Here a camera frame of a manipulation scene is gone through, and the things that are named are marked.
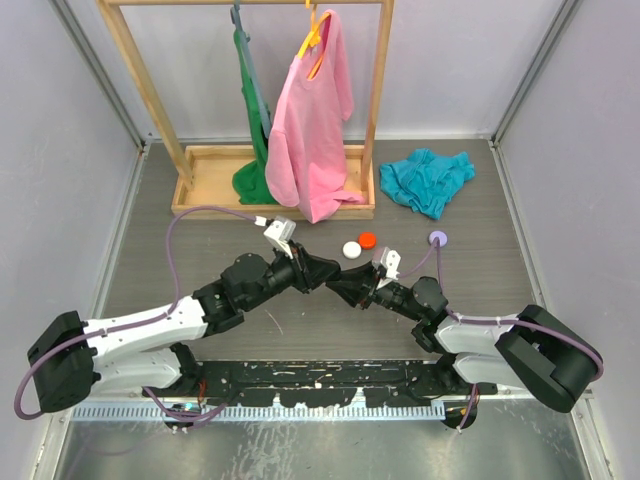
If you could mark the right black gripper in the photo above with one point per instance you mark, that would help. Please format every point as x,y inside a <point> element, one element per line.
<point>359,286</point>

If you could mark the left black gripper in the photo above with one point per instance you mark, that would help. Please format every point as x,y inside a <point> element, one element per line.
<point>309,270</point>

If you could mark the white earbud charging case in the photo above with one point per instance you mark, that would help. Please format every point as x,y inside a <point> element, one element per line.
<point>351,250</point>

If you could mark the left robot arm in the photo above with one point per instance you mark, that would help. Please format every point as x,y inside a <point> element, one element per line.
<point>65,361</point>

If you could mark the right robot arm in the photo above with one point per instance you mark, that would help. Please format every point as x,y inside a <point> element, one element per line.
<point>531,350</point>

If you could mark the green shirt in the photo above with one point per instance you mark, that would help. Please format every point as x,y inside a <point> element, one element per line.
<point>249,182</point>

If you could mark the pink shirt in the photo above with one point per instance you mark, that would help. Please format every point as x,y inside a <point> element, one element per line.
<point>306,167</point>

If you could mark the teal crumpled shirt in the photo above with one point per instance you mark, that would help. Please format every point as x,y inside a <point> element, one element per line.
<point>426,182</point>

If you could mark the wooden clothes rack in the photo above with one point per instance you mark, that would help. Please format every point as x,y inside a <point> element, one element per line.
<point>205,171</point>

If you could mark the yellow orange hanger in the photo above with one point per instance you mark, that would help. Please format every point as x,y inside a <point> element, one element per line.
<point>314,44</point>

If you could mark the grey blue hanger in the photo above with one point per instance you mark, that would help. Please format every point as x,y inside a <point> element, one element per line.
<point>264,112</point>

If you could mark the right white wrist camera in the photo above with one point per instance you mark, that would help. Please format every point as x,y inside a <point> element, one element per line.
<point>386,261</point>

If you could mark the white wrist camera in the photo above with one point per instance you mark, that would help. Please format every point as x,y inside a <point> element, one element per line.
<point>278,233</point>
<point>386,261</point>

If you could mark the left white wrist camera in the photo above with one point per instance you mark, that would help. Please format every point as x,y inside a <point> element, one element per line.
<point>278,233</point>

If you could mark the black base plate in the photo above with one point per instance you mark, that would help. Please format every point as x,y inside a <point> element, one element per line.
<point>392,383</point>

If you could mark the grey slotted cable duct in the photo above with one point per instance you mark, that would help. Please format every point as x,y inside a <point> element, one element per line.
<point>358,411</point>

